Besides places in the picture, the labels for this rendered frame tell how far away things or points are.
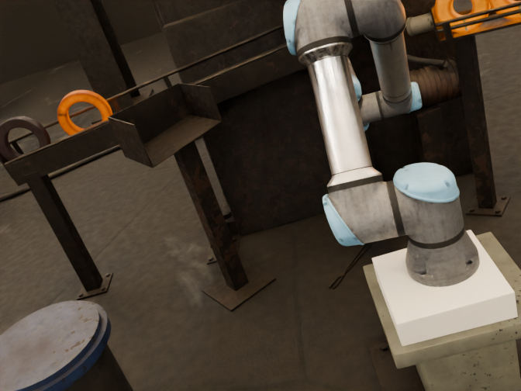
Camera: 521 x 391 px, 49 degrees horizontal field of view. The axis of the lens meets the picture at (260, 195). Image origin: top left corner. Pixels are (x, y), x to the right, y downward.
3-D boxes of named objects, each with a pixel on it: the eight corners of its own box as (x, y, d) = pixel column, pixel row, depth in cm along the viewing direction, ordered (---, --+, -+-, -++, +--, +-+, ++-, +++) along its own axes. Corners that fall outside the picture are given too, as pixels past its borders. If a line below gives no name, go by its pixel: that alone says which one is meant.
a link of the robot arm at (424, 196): (470, 237, 112) (460, 178, 106) (401, 250, 116) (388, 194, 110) (458, 205, 123) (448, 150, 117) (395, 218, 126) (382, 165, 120)
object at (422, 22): (415, 32, 184) (410, 15, 182) (443, 25, 178) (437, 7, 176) (408, 39, 180) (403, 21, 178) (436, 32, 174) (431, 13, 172)
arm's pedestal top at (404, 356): (557, 330, 112) (556, 314, 110) (397, 370, 116) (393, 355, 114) (492, 243, 141) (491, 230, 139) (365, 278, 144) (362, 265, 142)
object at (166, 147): (189, 299, 206) (107, 117, 174) (246, 260, 217) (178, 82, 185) (218, 321, 190) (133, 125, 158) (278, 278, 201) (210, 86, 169)
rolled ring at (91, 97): (81, 150, 207) (82, 145, 209) (122, 125, 203) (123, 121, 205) (45, 110, 197) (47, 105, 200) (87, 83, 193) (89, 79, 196)
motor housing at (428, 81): (419, 205, 214) (391, 70, 191) (477, 189, 212) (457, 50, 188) (429, 223, 203) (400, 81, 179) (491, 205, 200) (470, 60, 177)
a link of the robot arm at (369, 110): (384, 130, 155) (377, 99, 147) (343, 140, 157) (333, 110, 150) (380, 112, 160) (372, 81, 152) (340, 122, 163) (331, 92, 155)
